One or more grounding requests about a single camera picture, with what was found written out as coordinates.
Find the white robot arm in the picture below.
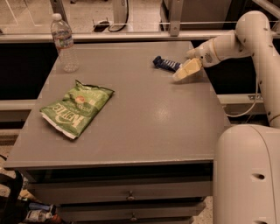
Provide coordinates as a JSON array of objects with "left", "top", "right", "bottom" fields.
[{"left": 173, "top": 10, "right": 280, "bottom": 224}]

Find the green kettle chips bag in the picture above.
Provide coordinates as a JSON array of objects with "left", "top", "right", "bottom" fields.
[{"left": 39, "top": 80, "right": 114, "bottom": 139}]

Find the grey drawer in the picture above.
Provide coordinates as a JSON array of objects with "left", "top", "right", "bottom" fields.
[
  {"left": 28, "top": 177, "right": 213, "bottom": 205},
  {"left": 58, "top": 202, "right": 206, "bottom": 221}
]

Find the white cable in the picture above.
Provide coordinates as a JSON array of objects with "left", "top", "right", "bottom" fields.
[{"left": 226, "top": 65, "right": 261, "bottom": 119}]

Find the clear plastic water bottle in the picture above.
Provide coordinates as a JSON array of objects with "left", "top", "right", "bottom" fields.
[{"left": 51, "top": 13, "right": 79, "bottom": 73}]

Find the black device on floor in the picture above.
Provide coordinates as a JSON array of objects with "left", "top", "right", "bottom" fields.
[{"left": 93, "top": 19, "right": 110, "bottom": 32}]

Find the black bag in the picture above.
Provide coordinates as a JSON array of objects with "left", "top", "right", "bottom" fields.
[{"left": 0, "top": 171, "right": 28, "bottom": 224}]

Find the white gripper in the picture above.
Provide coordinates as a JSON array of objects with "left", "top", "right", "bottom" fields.
[{"left": 172, "top": 39, "right": 221, "bottom": 81}]

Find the lower grey drawer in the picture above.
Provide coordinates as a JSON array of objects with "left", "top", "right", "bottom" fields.
[{"left": 58, "top": 202, "right": 206, "bottom": 221}]

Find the small bottle on floor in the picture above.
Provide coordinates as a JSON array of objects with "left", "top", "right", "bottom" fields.
[{"left": 24, "top": 210, "right": 53, "bottom": 222}]

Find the metal guard rail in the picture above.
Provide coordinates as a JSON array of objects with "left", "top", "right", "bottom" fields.
[{"left": 0, "top": 30, "right": 228, "bottom": 44}]

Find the grey drawer cabinet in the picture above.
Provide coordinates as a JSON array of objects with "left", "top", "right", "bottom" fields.
[{"left": 5, "top": 41, "right": 229, "bottom": 224}]

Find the upper grey drawer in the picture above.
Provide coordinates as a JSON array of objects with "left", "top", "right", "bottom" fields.
[{"left": 28, "top": 177, "right": 213, "bottom": 205}]

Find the blue rxbar blueberry bar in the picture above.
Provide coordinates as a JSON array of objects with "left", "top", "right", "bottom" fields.
[{"left": 153, "top": 56, "right": 181, "bottom": 73}]

